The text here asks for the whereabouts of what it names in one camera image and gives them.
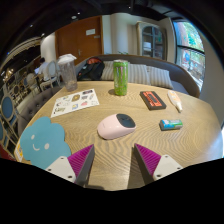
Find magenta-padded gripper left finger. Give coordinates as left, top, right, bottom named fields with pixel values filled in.
left=45, top=143, right=96, bottom=188

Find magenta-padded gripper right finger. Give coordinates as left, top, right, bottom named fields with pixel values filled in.
left=133, top=143, right=184, bottom=186

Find blue cloud-shaped mouse pad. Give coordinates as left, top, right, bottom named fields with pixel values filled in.
left=19, top=115, right=73, bottom=170

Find small green and blue pack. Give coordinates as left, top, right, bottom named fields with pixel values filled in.
left=158, top=118, right=184, bottom=132

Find white tube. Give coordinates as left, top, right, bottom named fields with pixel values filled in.
left=167, top=89, right=184, bottom=113

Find white sticker sheet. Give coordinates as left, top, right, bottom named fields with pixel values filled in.
left=50, top=88, right=100, bottom=119

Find black box with orange print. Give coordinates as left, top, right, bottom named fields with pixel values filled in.
left=139, top=90, right=167, bottom=111

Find group of dining chairs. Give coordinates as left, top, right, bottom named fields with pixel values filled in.
left=0, top=59, right=63, bottom=156

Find grey curved sofa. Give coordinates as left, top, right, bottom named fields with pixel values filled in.
left=74, top=53, right=201, bottom=99

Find clear plastic shaker bottle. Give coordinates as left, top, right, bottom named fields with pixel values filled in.
left=57, top=53, right=79, bottom=93

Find green drink can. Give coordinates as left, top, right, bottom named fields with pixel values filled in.
left=112, top=59, right=130, bottom=97

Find black backpack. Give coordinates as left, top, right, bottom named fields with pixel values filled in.
left=77, top=57, right=106, bottom=82

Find person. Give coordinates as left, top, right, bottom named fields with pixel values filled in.
left=34, top=57, right=50, bottom=76

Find window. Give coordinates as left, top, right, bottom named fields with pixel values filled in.
left=172, top=20, right=206, bottom=91

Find glass-fronted cabinet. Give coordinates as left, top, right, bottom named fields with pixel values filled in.
left=135, top=21, right=168, bottom=61

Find brown wooden door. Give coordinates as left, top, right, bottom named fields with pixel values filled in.
left=54, top=15, right=104, bottom=66

